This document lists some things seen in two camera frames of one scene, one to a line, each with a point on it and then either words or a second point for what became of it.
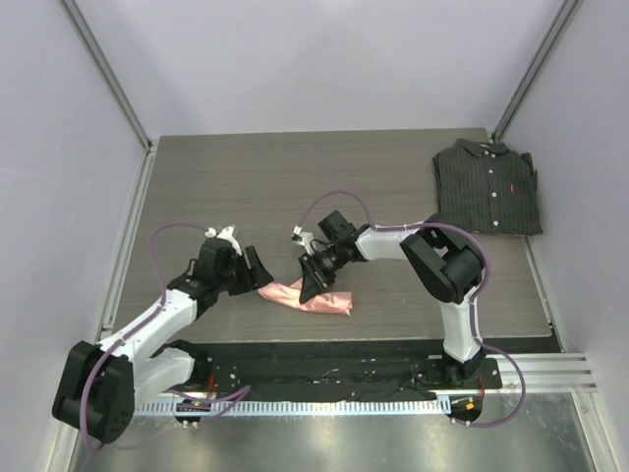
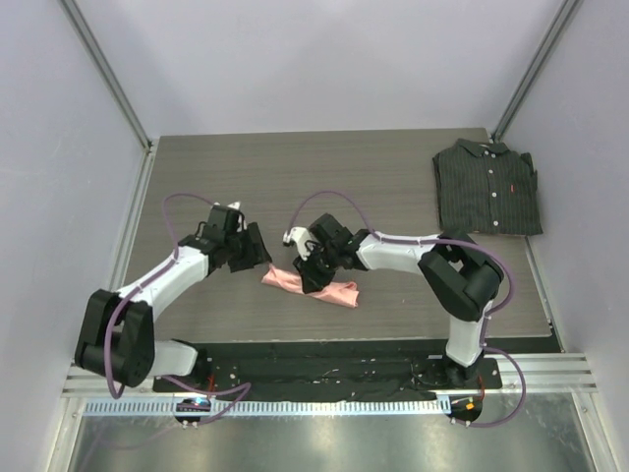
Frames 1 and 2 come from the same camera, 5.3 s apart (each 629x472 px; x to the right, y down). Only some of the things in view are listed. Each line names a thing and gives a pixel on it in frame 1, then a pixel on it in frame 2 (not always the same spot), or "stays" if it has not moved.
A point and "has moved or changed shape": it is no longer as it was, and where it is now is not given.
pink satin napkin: (289, 294) has moved or changed shape
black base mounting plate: (340, 370) stays
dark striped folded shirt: (487, 189) stays
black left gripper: (256, 278) to (256, 253)
